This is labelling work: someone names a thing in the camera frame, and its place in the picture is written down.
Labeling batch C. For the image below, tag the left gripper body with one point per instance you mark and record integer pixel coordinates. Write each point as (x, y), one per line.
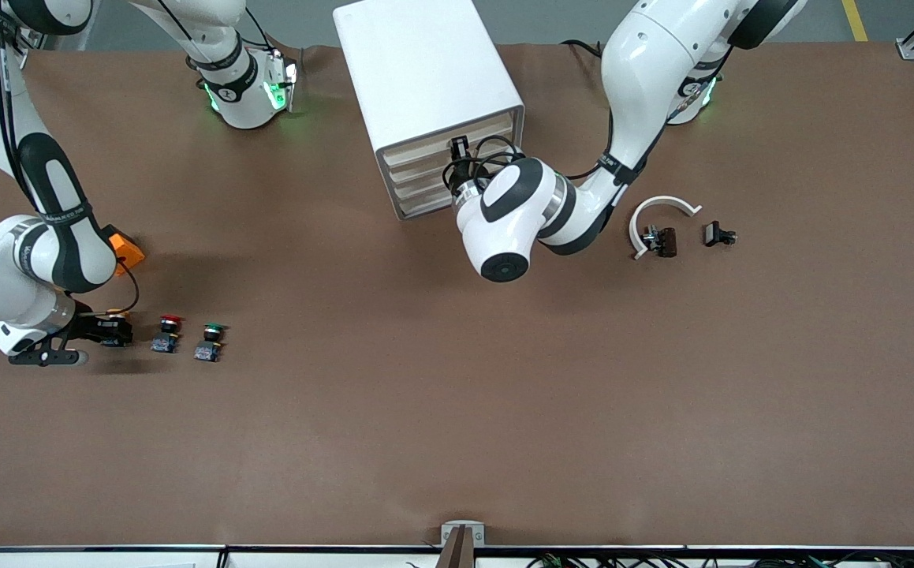
(457, 170)

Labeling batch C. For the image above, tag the yellow push button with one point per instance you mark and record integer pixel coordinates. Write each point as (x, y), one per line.
(117, 314)

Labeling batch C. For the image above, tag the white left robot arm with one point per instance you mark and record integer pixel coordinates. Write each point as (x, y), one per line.
(646, 63)

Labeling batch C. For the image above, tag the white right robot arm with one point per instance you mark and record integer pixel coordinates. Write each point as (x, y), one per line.
(46, 237)

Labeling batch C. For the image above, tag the red push button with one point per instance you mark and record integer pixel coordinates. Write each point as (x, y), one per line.
(165, 341)

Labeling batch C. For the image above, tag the orange button box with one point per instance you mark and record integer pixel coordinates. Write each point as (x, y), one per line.
(130, 251)

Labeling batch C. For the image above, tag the green push button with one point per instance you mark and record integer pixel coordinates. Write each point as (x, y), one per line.
(206, 351)

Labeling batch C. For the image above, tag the white curved plastic part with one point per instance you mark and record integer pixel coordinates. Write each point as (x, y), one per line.
(665, 199)

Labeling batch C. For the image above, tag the brown table mat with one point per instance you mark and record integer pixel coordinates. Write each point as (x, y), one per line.
(456, 394)

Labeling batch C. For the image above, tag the small black component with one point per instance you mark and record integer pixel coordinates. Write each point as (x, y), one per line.
(713, 233)

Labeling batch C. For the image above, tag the table edge rail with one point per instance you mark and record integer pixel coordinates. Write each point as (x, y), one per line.
(307, 557)

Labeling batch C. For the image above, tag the grey camera bracket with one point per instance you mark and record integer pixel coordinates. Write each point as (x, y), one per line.
(462, 544)

